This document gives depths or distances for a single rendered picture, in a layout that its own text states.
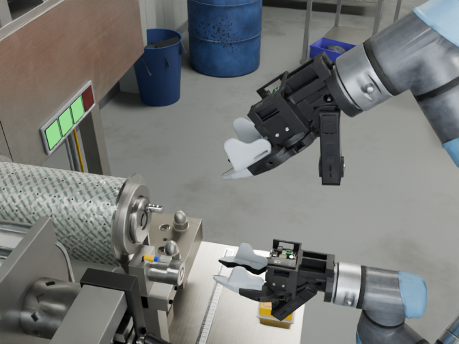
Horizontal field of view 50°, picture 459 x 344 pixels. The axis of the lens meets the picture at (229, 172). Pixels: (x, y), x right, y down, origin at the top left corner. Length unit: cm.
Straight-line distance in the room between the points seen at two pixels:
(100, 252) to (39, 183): 15
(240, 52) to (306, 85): 349
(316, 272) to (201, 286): 37
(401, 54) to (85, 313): 41
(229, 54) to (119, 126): 112
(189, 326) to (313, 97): 64
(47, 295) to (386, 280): 55
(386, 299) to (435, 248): 185
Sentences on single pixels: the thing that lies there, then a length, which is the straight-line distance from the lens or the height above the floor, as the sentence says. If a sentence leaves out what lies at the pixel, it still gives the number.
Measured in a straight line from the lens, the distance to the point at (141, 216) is 81.
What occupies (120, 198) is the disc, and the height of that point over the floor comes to 131.
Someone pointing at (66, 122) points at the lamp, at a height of 118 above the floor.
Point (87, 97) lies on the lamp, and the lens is 133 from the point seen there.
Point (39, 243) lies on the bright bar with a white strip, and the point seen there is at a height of 145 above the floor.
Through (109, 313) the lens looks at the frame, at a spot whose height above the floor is 144.
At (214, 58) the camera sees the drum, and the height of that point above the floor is 17.
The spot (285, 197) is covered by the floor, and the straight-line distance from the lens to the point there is 284.
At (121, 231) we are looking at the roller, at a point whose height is 127.
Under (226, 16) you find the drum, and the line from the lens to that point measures 396.
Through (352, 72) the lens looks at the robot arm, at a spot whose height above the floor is 154.
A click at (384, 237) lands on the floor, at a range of 270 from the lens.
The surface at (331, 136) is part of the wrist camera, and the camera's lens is 63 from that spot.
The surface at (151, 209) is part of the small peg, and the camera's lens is 81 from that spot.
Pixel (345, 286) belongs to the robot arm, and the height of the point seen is 114.
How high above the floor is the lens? 178
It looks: 36 degrees down
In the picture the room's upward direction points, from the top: straight up
